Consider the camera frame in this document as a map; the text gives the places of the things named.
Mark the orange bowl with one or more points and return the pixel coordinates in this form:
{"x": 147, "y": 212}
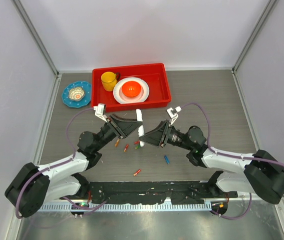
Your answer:
{"x": 131, "y": 89}

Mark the white air conditioner remote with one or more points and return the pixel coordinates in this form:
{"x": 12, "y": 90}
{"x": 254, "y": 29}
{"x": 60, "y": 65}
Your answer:
{"x": 141, "y": 127}

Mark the yellow mug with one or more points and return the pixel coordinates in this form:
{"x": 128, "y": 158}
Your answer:
{"x": 109, "y": 80}

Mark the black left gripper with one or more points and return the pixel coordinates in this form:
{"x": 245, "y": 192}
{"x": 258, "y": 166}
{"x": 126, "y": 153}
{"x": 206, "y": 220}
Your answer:
{"x": 122, "y": 127}

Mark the white cable duct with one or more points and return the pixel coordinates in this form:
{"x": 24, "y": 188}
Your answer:
{"x": 167, "y": 206}

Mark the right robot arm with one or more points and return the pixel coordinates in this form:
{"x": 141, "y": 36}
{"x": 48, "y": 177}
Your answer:
{"x": 256, "y": 173}

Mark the blue dotted plate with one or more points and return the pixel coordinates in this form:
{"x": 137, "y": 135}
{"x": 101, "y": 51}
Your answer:
{"x": 84, "y": 101}

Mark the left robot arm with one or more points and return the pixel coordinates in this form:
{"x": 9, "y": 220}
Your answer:
{"x": 35, "y": 185}

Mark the white plate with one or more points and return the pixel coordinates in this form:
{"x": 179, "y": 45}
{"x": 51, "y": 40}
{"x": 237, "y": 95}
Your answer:
{"x": 142, "y": 97}

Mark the small patterned bowl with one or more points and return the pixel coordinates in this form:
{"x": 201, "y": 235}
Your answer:
{"x": 76, "y": 94}

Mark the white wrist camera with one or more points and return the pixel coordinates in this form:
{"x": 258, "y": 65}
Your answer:
{"x": 173, "y": 113}
{"x": 100, "y": 112}

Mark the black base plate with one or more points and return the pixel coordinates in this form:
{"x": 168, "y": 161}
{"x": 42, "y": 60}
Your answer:
{"x": 150, "y": 192}

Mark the red plastic tray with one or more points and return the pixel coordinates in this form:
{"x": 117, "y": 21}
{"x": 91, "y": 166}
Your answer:
{"x": 153, "y": 74}

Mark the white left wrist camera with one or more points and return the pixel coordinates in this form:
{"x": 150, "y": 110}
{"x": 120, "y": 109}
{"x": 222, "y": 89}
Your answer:
{"x": 100, "y": 112}

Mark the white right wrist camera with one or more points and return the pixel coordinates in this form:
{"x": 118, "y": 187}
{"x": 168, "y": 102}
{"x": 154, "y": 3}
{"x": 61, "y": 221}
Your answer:
{"x": 173, "y": 113}

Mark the orange battery upper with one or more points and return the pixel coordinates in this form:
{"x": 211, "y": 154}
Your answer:
{"x": 117, "y": 142}

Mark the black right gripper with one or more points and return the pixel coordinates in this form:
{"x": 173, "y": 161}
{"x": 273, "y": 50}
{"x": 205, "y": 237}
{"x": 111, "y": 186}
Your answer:
{"x": 159, "y": 138}

